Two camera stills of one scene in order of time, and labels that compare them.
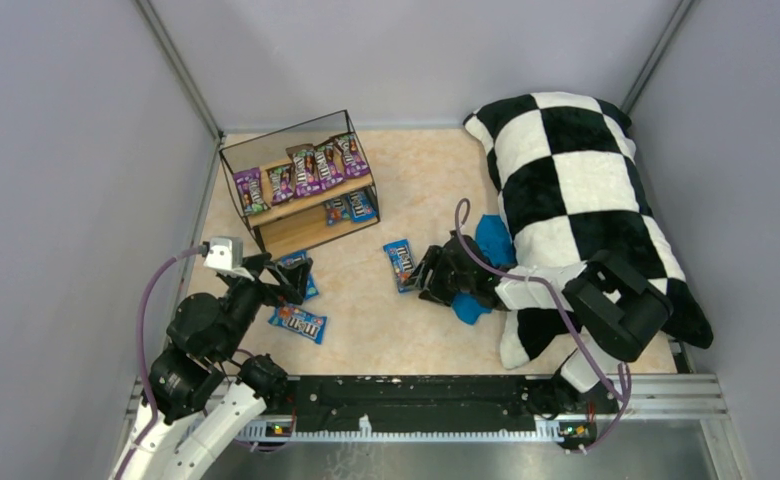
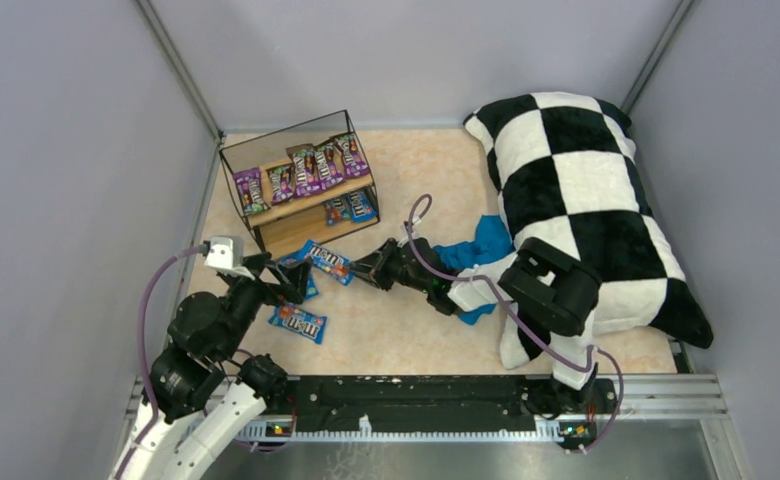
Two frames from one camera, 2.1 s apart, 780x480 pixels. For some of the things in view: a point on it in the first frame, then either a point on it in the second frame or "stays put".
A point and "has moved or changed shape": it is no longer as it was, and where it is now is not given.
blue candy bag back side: (403, 262) has moved or changed shape
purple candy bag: (330, 171) stays put
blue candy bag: (363, 206) stays put
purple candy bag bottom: (281, 184) stays put
